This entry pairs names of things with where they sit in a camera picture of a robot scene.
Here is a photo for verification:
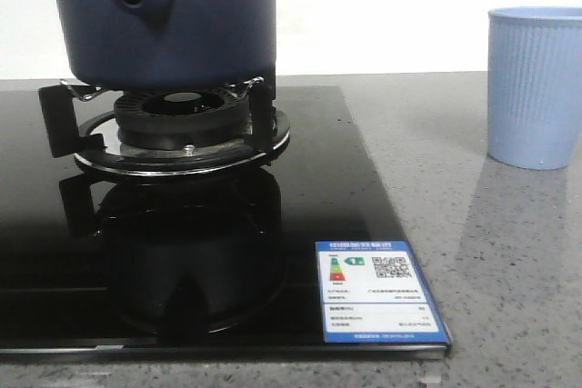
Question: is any light blue ribbed cup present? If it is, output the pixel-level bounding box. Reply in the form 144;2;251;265
487;6;581;170

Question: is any black pot support grate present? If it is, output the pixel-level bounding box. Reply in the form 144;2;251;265
38;76;290;178

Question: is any black glass gas cooktop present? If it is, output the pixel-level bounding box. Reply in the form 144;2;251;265
1;86;451;361

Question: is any dark blue saucepan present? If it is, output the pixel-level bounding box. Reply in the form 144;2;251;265
56;0;276;90

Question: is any blue energy label sticker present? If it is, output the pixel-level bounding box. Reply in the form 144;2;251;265
316;241;450;345

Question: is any black gas burner head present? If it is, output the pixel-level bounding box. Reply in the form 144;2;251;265
114;88;249;150

